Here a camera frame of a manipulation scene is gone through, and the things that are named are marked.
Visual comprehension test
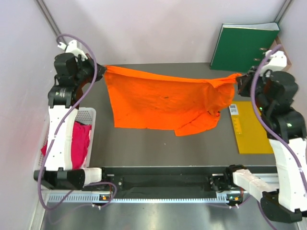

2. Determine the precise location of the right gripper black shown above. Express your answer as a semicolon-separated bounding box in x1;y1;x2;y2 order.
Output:
236;66;272;114

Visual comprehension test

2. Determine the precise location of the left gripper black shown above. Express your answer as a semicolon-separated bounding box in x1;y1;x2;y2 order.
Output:
72;53;106;87

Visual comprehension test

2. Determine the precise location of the orange t shirt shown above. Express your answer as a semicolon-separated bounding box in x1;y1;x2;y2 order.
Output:
104;66;241;136

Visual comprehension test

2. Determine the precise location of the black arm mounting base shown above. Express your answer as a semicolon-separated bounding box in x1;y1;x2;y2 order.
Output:
81;167;254;199

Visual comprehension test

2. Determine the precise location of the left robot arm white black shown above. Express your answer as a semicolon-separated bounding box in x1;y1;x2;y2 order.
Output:
34;40;109;190

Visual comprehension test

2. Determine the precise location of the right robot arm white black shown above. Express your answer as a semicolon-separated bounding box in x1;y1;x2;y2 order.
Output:
224;46;307;223

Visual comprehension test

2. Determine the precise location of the white plastic basket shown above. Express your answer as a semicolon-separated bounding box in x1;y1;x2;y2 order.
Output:
34;105;96;171

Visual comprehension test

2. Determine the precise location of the beige paper folder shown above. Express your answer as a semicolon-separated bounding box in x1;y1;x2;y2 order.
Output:
264;37;292;72

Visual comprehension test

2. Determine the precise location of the yellow plastic folder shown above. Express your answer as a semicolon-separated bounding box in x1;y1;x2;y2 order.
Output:
229;101;273;155

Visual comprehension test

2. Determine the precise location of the magenta t shirt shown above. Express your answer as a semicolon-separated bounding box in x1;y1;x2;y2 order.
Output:
45;121;92;171

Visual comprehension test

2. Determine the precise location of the green ring binder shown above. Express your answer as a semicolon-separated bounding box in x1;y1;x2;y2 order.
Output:
210;22;280;72

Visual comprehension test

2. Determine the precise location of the aluminium frame rail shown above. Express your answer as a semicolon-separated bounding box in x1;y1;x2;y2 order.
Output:
34;0;61;37

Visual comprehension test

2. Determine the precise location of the grey slotted cable duct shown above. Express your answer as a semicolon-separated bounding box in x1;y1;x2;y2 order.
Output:
47;193;243;204

